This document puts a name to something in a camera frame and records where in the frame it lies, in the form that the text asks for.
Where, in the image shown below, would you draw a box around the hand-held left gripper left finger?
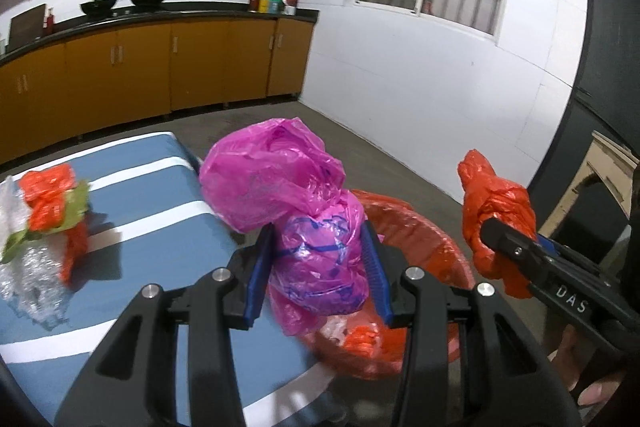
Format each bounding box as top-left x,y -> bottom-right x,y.
54,223 -> 277,427

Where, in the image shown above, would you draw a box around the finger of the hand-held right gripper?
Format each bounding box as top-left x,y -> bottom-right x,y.
536,233 -> 622,281
480,217 -> 557,294

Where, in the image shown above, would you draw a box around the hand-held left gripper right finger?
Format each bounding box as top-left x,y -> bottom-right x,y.
361,221 -> 583,427

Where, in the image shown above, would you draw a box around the trash bin with orange liner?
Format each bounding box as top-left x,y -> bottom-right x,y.
265,189 -> 476,382

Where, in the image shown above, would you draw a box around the pink plastic bag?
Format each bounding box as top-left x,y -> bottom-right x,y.
199,118 -> 373,338

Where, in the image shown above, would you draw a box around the green wrapper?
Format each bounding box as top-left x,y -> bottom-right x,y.
0,179 -> 93,264

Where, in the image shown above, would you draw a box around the large orange plastic bag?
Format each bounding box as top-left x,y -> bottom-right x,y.
21,164 -> 91,284

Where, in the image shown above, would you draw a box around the person's right hand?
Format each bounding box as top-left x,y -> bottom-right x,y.
547,324 -> 628,408

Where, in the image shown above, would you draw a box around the orange plastic scrap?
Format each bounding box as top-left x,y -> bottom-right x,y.
342,324 -> 388,359

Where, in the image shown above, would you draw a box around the dark door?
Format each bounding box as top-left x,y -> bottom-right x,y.
522,0 -> 640,228

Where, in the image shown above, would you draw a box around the yellow kitchen base cabinets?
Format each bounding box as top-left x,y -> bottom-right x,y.
0,14 -> 318,168

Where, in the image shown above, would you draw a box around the crumpled clear plastic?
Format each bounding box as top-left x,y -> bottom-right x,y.
0,177 -> 76,324

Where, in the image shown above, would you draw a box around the black kitchen countertop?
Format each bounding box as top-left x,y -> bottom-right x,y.
0,3 -> 321,64

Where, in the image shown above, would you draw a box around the black wok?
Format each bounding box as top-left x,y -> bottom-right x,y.
80,0 -> 120,16

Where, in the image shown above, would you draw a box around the dark brown cutting board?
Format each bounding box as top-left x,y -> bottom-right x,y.
7,3 -> 48,44

